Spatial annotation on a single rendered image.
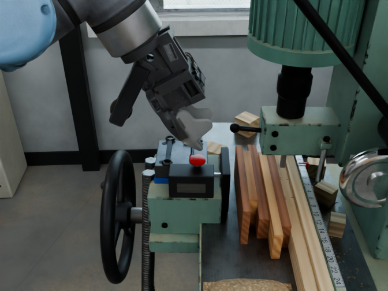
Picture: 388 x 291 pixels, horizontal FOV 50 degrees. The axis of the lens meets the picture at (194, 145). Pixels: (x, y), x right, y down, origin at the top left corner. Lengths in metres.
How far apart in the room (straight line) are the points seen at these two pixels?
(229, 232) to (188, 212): 0.08
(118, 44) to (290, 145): 0.37
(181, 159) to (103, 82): 1.51
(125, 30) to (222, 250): 0.40
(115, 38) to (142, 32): 0.04
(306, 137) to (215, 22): 1.34
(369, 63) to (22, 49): 0.50
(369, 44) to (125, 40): 0.36
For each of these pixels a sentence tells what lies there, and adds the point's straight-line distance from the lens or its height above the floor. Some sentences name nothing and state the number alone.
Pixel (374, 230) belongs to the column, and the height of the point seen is 0.86.
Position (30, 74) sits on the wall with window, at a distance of 2.32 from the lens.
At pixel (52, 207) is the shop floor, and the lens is 2.28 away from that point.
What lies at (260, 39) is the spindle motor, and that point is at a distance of 0.69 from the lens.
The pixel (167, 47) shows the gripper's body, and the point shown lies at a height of 1.23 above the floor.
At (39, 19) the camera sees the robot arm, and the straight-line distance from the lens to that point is 0.44.
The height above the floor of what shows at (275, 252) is 0.92.
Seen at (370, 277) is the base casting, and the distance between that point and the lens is 0.90.
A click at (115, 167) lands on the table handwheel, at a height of 0.95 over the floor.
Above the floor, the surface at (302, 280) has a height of 0.94.
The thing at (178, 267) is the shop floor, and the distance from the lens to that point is 1.90.
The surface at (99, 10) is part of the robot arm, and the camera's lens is 0.60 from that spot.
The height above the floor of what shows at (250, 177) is 0.97.
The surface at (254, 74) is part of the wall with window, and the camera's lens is 2.24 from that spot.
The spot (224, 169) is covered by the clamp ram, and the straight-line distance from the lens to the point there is 0.76.
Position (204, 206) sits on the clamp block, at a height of 0.94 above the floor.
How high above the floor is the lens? 1.45
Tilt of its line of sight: 34 degrees down
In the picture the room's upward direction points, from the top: straight up
